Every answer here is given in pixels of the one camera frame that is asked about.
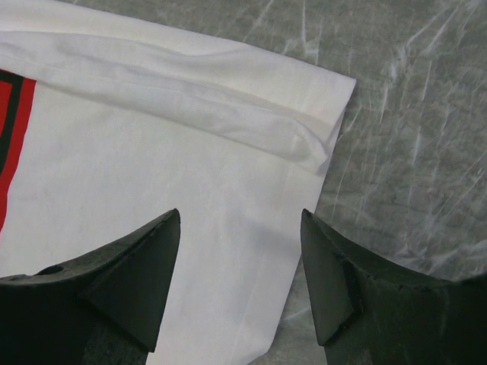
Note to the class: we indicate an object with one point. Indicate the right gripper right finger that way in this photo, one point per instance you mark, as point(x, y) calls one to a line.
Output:
point(369, 310)

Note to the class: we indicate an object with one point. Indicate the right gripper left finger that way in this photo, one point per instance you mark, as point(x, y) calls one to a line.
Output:
point(103, 307)

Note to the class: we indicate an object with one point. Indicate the white Coca-Cola t-shirt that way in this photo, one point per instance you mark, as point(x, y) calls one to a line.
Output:
point(126, 119)

